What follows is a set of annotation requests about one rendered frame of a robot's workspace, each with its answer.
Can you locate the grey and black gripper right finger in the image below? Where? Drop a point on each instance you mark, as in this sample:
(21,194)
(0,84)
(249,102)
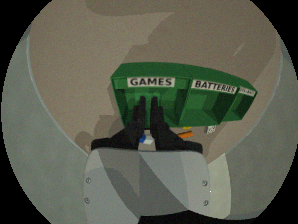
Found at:
(165,139)

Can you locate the orange aa battery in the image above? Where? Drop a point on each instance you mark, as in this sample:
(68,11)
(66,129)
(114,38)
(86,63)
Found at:
(185,134)

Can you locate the white domino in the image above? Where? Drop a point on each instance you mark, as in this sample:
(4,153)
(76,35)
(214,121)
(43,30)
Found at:
(210,129)

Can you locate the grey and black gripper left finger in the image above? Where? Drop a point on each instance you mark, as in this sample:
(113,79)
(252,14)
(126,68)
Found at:
(126,138)

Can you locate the green bin labelled batteries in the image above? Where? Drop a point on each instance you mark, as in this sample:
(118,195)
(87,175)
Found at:
(204,108)

